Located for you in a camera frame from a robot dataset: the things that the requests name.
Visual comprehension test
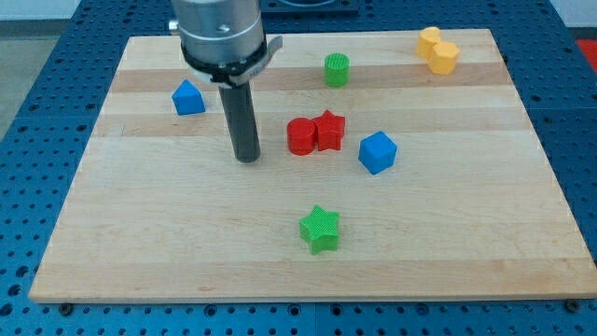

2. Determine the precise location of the yellow hexagon block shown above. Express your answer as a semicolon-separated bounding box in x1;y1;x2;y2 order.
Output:
428;42;460;75

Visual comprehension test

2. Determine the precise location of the red star block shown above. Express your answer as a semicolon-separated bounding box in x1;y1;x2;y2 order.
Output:
312;110;346;151

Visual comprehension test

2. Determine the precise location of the blue cube block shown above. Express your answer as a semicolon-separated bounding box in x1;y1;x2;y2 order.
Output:
358;131;397;175

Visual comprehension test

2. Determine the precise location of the yellow heart block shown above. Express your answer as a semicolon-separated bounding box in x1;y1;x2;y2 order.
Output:
416;26;441;60

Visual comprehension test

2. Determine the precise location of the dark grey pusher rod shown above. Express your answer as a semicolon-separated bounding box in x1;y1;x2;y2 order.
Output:
219;83;260;163

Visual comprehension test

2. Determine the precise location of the green star block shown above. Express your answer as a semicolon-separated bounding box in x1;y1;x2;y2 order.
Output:
299;204;340;255

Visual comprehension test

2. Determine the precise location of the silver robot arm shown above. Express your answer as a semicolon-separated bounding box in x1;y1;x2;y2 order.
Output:
171;0;282;163

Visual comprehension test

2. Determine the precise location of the grey cable tie strap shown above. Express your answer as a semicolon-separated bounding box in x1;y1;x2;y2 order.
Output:
228;35;284;88

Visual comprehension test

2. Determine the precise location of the wooden board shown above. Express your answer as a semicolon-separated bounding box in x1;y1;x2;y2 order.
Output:
29;29;596;303

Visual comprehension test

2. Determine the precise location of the green cylinder block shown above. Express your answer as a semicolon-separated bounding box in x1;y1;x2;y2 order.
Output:
324;52;350;88

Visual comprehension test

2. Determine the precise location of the blue pentagon block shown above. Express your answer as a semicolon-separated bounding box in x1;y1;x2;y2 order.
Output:
172;79;206;116

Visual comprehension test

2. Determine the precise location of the red cylinder block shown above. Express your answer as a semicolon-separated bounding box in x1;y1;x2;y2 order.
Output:
286;118;317;156

